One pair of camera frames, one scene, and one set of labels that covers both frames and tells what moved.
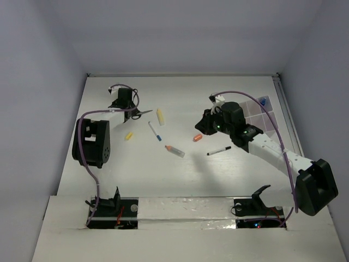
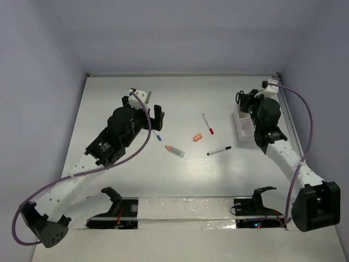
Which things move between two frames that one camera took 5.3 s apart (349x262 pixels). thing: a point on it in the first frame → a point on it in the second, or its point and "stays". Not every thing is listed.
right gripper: (204, 124) → (248, 98)
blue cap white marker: (158, 136) stays
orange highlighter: (197, 137) stays
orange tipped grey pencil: (175, 150) stays
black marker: (218, 150) stays
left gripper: (132, 106) → (151, 123)
